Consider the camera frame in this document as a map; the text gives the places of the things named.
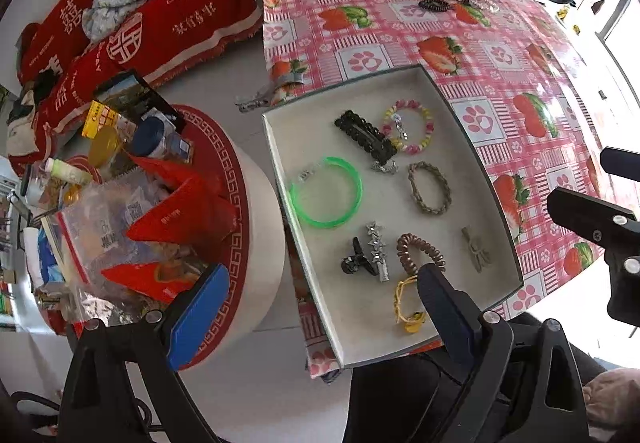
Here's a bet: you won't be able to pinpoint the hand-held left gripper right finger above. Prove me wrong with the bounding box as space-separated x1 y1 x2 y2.
416 263 596 443

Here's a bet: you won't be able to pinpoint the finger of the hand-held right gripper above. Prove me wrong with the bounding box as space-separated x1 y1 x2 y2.
600 148 640 181
546 188 640 249

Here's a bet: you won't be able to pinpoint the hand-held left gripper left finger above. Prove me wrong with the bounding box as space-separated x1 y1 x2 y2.
57 264 231 443

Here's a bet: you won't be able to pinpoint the yellow cord bracelet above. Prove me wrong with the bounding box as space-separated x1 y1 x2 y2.
393 275 428 335

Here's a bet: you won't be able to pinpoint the beige bow hair clip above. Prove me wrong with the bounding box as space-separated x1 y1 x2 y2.
460 226 493 274

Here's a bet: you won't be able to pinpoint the brown spiral hair tie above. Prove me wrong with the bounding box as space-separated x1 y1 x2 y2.
396 233 447 274

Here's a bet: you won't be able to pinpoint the silver star hair clip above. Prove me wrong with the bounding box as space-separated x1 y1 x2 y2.
365 221 392 283

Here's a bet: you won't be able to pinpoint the small black claw clip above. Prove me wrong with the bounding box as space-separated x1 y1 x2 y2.
341 237 371 276

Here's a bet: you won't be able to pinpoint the brown braided bracelet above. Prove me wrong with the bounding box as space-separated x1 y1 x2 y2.
407 161 452 214

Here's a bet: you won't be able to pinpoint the green plastic bangle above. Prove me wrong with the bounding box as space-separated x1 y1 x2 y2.
289 156 363 229

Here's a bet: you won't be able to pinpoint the white shallow tray box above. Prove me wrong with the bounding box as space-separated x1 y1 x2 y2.
262 64 524 369

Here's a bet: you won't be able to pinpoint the pink yellow bead bracelet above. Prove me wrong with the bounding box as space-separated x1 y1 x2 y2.
382 99 435 156

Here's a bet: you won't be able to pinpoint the black lace hair clip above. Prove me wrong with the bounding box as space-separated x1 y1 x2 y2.
334 110 398 158

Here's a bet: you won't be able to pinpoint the red paper packet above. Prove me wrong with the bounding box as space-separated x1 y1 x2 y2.
100 260 201 304
127 154 226 194
125 175 238 249

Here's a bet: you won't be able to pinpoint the round red top side table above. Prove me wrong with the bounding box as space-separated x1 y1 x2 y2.
10 104 287 364

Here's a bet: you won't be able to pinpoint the person's dark trousers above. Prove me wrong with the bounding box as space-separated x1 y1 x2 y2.
345 313 601 443

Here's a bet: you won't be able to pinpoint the person's pink clothing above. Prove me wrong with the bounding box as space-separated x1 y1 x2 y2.
585 368 640 439

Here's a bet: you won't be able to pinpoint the clear plastic zip bag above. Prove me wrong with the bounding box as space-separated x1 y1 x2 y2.
55 170 166 284

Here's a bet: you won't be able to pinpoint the blue lid jar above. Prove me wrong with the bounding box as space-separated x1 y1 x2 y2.
131 117 193 161

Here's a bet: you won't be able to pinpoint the yellow jar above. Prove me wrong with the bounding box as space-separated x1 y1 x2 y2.
89 125 126 168

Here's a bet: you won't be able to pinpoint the white tube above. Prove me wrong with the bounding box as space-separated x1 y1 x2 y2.
42 158 93 186

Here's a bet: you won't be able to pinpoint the yellow box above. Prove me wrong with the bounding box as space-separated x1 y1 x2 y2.
82 100 136 140

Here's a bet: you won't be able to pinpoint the silver tablecloth clamp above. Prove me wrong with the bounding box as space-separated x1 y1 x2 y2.
235 82 281 114

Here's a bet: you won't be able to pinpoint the black package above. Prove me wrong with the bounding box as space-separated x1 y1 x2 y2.
92 69 186 134

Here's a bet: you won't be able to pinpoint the black and white cloth pile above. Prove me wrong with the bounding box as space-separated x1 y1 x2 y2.
6 73 58 156

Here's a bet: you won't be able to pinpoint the red printed sofa blanket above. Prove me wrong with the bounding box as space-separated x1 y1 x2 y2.
17 0 301 174

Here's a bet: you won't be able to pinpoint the pink strawberry print tablecloth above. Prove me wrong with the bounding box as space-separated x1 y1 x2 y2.
262 0 618 379

